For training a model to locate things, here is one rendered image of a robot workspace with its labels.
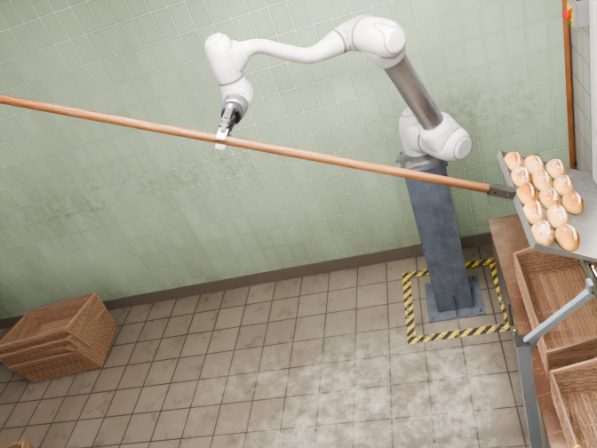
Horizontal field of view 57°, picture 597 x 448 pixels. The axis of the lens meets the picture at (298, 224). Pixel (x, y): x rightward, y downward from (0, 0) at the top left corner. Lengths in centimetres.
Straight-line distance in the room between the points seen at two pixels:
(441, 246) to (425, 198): 33
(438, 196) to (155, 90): 168
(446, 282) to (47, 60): 255
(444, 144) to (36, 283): 332
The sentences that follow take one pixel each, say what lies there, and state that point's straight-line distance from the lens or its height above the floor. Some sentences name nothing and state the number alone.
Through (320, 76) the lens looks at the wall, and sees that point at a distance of 308.
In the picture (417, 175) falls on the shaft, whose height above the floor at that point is 143.
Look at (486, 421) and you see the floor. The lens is 290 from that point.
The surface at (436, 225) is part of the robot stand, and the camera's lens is 292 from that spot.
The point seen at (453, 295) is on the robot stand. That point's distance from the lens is 326.
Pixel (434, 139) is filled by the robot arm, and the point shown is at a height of 123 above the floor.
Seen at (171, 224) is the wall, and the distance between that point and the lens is 381.
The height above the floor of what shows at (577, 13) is 147.
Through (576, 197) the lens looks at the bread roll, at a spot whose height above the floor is 121.
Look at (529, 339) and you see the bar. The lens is 192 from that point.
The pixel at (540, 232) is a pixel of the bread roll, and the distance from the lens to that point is 180.
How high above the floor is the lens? 244
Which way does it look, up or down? 34 degrees down
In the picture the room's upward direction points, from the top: 22 degrees counter-clockwise
